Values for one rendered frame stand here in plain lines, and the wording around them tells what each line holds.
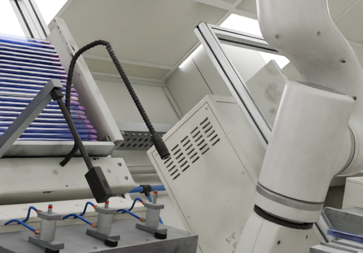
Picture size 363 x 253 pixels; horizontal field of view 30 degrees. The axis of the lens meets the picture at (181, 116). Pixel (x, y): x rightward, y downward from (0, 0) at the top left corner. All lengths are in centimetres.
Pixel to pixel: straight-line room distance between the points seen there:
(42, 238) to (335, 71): 45
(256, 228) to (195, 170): 134
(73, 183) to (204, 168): 95
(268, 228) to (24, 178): 50
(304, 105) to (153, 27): 338
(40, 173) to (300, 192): 54
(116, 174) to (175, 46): 315
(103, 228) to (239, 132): 113
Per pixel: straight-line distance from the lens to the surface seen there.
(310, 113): 79
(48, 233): 97
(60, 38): 148
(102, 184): 89
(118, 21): 393
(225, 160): 208
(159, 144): 115
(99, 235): 104
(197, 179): 215
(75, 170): 125
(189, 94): 460
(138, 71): 447
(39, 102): 98
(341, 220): 189
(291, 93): 80
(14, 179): 116
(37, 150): 120
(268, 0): 84
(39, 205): 114
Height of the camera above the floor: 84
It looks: 24 degrees up
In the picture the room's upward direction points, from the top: 29 degrees counter-clockwise
